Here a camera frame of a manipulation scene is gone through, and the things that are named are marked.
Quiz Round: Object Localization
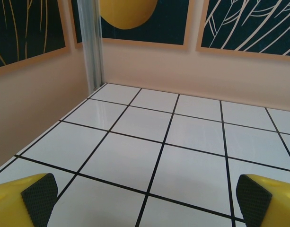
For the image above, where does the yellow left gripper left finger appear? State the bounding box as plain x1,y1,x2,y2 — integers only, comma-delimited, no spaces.
0,173,58,227

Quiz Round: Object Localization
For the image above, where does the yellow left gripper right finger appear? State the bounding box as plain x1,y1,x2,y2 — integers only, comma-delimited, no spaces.
237,174,290,227

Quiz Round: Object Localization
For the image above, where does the aluminium corner post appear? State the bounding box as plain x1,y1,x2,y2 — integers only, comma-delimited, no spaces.
79,0,105,92

